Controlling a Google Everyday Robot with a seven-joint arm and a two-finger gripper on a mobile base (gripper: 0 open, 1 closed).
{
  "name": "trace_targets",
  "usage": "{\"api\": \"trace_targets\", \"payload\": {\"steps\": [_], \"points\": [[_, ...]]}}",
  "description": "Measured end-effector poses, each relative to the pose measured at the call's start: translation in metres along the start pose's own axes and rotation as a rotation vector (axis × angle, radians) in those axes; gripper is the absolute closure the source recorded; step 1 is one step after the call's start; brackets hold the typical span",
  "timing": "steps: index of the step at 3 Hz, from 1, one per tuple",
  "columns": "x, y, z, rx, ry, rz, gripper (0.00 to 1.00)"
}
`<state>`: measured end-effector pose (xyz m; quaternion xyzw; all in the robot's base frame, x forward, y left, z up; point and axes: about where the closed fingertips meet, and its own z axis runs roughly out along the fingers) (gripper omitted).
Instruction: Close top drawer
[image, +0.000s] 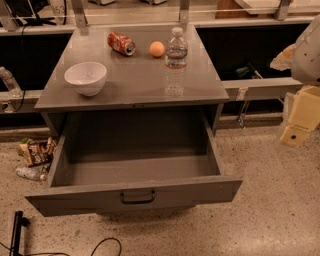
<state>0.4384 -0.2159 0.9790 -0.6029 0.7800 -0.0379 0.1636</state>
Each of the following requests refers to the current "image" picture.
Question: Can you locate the red soda can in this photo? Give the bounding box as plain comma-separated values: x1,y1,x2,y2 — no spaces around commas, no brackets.
107,31,136,56

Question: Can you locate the crushed plastic bottle on floor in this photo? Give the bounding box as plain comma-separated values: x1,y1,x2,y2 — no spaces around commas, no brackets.
15,166,48,181

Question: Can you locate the black stand on floor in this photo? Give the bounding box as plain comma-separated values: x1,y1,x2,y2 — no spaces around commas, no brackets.
9,211,30,256

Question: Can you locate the clear plastic water bottle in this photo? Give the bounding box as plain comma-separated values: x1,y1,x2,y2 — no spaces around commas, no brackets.
165,27,188,69

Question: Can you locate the white ceramic bowl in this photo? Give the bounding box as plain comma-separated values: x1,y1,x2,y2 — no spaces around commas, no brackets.
64,62,107,96

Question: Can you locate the black cable on floor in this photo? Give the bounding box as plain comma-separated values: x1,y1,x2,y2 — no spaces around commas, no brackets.
0,237,123,256

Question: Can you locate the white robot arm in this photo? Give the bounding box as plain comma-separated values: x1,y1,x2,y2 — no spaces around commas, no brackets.
280,15,320,147

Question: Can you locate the orange fruit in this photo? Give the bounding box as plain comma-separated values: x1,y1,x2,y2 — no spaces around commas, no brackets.
149,41,164,58

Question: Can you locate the snack chip bag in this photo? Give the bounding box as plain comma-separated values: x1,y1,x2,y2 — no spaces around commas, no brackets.
18,137,57,167

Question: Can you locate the grey top drawer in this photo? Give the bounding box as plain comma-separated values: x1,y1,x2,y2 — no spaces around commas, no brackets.
25,110,242,216

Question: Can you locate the plastic bottle at left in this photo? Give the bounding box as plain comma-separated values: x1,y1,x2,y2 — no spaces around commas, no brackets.
0,67,23,98

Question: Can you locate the grey metal drawer cabinet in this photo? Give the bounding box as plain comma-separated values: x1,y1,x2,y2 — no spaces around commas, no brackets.
35,24,229,134

